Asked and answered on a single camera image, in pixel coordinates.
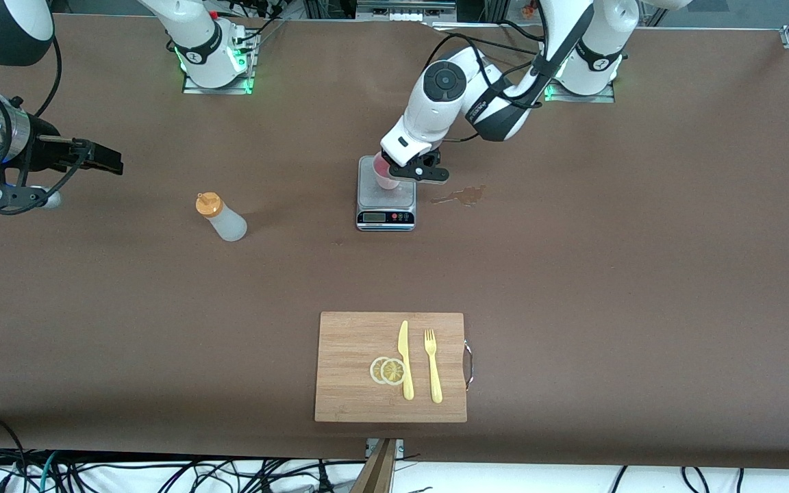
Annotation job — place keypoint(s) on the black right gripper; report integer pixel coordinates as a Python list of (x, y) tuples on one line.
[(43, 151)]

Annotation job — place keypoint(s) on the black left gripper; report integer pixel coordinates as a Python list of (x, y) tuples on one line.
[(385, 155)]

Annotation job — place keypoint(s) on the pink plastic cup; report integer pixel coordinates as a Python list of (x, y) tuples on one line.
[(386, 184)]

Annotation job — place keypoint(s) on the clear sauce bottle orange cap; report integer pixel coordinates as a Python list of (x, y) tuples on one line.
[(230, 226)]

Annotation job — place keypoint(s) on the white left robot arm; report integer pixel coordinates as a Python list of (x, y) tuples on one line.
[(442, 89)]

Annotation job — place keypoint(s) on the silver digital kitchen scale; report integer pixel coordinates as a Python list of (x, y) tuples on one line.
[(384, 218)]

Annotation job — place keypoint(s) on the white power strip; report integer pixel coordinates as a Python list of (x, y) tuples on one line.
[(396, 17)]

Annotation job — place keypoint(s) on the brown table cover sheet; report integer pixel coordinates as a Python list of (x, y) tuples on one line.
[(161, 308)]

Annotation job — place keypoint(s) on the wooden cutting board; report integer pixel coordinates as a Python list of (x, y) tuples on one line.
[(346, 363)]

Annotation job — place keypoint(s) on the lemon slice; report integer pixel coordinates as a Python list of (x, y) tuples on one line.
[(393, 372), (374, 370)]

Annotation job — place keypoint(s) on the yellow plastic knife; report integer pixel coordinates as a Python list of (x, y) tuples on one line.
[(406, 383)]

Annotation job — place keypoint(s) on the yellow plastic fork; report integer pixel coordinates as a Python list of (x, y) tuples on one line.
[(435, 383)]

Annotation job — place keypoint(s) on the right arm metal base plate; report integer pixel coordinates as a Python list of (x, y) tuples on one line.
[(192, 87)]

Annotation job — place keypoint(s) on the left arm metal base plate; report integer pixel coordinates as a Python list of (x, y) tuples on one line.
[(607, 97)]

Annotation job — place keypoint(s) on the small metal bracket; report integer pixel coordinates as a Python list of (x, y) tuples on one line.
[(398, 447)]

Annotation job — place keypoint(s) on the wooden post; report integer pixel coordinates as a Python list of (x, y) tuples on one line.
[(375, 472)]

